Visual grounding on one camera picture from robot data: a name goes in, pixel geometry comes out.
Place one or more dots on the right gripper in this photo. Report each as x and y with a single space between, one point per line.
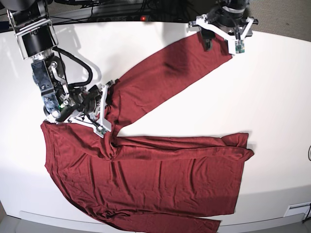
87 107

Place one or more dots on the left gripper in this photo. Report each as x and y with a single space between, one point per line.
221 22

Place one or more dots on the dark red long-sleeve shirt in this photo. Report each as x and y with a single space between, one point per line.
146 183

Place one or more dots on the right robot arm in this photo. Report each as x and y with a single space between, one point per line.
63 102

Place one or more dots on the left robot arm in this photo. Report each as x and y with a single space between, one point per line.
236 6

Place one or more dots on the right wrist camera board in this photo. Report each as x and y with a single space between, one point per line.
101 130

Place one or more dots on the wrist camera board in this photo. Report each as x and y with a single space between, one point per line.
101 130
236 46

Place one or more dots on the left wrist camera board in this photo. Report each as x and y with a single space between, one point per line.
236 46

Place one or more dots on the black power strip red switch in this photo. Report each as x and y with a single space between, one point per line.
143 18

